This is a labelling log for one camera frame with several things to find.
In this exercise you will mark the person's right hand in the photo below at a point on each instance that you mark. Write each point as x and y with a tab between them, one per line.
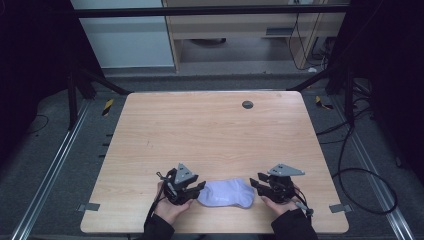
281	208

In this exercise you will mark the round grey table grommet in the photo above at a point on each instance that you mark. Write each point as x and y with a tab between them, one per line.
247	104

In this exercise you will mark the black metal stand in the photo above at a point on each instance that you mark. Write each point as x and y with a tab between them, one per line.
72	100
349	100

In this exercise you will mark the grey under-desk tray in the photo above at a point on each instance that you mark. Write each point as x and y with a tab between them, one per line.
280	31

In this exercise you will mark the person's left hand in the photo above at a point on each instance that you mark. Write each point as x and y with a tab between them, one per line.
170	210

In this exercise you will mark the white cabinet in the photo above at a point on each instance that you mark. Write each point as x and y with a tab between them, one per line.
126	43

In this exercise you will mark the light purple sock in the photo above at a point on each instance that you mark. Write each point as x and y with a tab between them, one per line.
204	200
233	191

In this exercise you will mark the black horizontal frame bar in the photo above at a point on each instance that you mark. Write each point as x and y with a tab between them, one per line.
200	11

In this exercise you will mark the yellow black hazard tape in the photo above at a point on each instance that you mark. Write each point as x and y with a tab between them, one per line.
321	103
107	107

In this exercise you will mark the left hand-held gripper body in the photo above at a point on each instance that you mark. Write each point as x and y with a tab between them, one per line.
178	191

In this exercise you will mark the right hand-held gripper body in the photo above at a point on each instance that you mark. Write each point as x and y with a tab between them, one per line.
280	188

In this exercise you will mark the light wooden background desk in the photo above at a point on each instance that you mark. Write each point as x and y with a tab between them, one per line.
233	25

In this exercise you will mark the dark curtain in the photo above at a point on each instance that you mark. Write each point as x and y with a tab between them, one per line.
33	66
393	66

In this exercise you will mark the aluminium floor rail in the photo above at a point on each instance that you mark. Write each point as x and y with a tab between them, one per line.
373	173
55	166

